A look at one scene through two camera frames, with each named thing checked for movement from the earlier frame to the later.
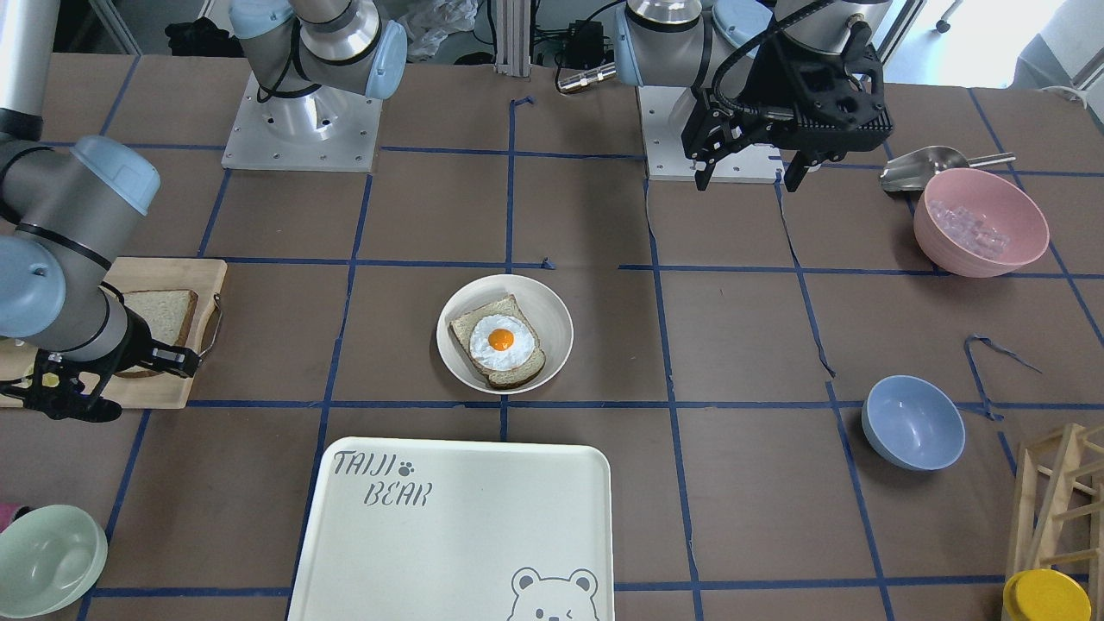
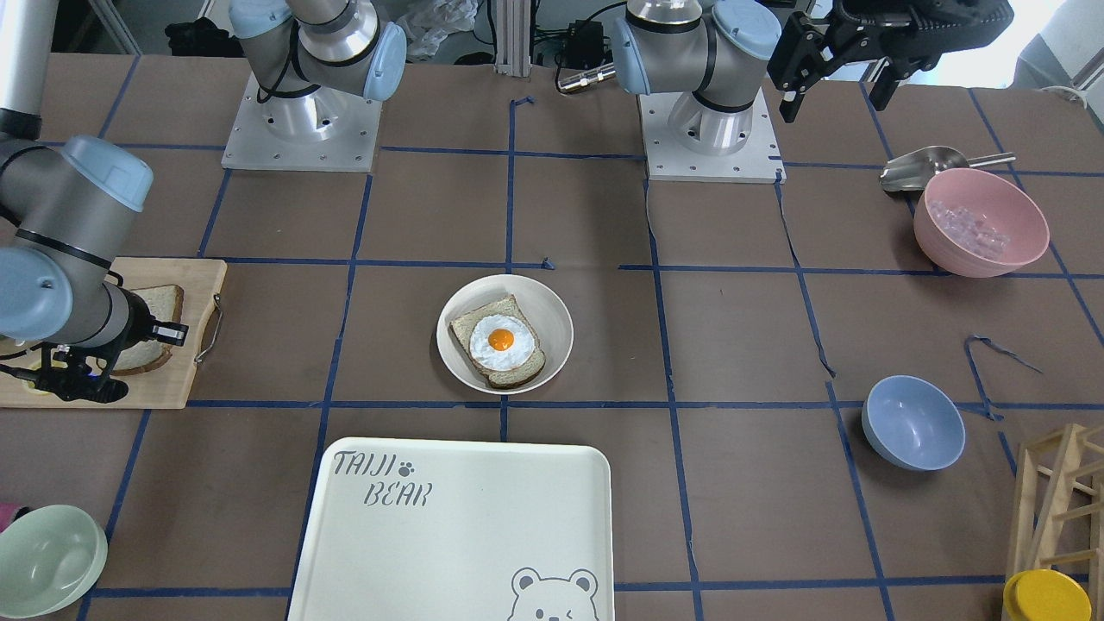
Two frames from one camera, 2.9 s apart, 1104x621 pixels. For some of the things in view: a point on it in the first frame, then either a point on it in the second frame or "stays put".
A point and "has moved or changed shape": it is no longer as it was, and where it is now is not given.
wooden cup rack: (1058, 517) stays put
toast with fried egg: (499, 342) stays put
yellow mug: (1042, 594) stays put
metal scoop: (912, 171) stays put
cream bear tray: (430, 530) stays put
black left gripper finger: (796, 171) -> (884, 80)
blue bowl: (912, 424) stays put
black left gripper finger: (703, 178) -> (807, 68)
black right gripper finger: (178, 360) -> (170, 333)
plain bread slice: (168, 313) has moved or changed shape
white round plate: (504, 334) stays put
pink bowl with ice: (977, 223) stays put
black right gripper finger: (65, 406) -> (90, 385)
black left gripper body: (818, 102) -> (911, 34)
